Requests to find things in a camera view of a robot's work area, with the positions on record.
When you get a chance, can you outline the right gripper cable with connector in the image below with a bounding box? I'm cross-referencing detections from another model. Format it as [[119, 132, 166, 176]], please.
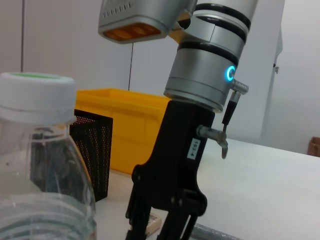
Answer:
[[196, 79, 251, 161]]

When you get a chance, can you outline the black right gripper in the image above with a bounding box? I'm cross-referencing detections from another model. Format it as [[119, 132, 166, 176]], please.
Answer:
[[124, 99, 216, 240]]

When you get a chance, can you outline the brown cardboard box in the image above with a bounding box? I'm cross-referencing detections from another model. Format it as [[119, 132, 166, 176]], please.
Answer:
[[306, 135, 320, 158]]

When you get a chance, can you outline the grey glitter pen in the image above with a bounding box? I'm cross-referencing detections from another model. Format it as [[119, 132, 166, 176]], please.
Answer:
[[191, 222, 242, 240]]

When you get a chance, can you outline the black mesh pen holder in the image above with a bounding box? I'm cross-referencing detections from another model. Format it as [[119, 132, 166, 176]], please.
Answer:
[[29, 108, 114, 204]]

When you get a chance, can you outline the white cabinet panel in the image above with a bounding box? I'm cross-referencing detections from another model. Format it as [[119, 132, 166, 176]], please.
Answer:
[[259, 0, 285, 144]]

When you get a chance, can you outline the yellow plastic bin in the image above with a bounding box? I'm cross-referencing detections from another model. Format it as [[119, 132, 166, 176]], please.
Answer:
[[74, 87, 174, 177]]

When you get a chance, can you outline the clear water bottle green label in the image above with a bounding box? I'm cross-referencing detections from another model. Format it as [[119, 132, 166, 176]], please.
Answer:
[[0, 71, 98, 240]]

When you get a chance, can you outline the beige eraser with barcode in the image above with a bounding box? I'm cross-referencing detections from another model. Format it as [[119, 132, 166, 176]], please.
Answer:
[[145, 211, 163, 236]]

